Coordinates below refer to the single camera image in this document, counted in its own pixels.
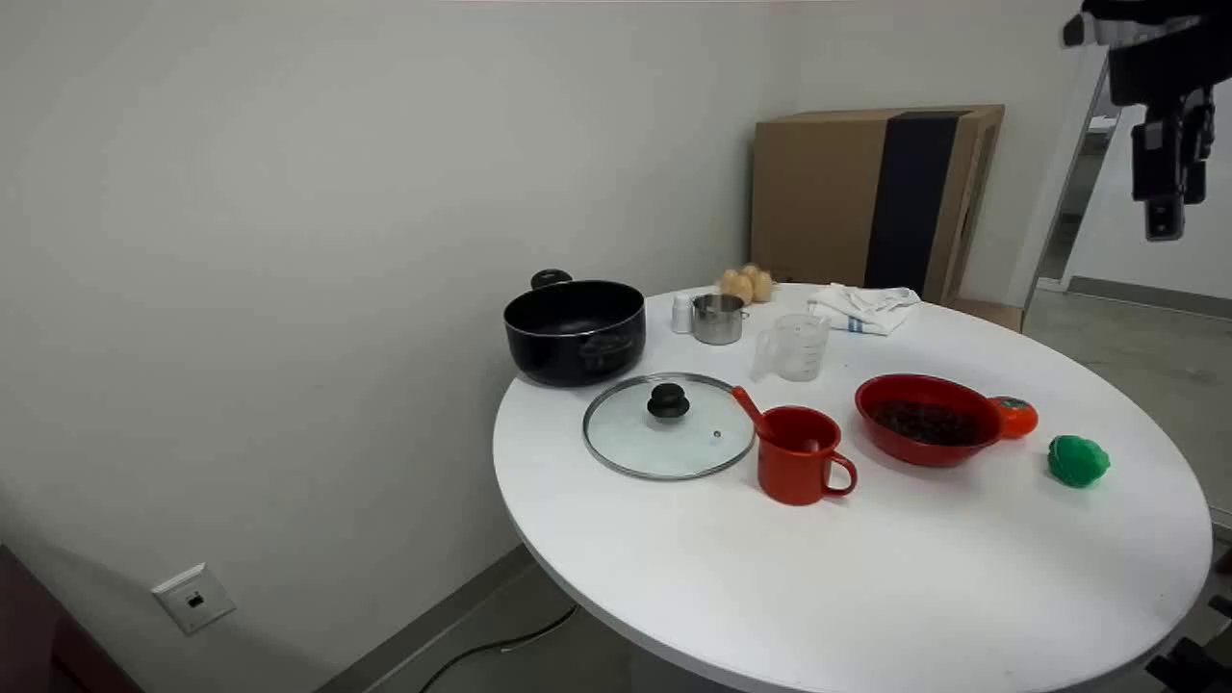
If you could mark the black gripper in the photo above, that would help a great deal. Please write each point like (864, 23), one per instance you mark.
(1174, 70)

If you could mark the red bowl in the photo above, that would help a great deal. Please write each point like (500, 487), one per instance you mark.
(924, 448)

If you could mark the dark flat panel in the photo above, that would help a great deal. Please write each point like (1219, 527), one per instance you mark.
(908, 198)

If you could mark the orange toy tomato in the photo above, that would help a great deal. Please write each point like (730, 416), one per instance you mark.
(1018, 416)

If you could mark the green toy broccoli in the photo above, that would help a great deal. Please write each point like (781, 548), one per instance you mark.
(1074, 460)

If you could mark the white cloth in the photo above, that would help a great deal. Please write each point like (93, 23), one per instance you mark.
(872, 310)

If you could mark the dark beans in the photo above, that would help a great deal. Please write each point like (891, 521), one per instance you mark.
(929, 421)

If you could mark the cardboard box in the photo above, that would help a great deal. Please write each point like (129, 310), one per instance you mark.
(811, 194)

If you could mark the clear plastic measuring cup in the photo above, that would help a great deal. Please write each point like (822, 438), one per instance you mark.
(795, 348)

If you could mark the red mug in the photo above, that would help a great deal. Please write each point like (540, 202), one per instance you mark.
(795, 460)

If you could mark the steel measuring cup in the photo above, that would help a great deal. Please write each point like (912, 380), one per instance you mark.
(716, 320)

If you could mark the glass pot lid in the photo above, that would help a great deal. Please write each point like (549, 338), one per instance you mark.
(668, 446)

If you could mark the black cooking pot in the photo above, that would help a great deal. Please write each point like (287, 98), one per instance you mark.
(573, 343)

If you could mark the red cabinet with white top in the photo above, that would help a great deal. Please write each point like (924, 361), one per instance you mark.
(24, 637)

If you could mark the metal door frame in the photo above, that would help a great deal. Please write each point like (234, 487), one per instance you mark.
(1071, 194)

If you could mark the white wall outlet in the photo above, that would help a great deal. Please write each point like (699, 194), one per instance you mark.
(195, 598)

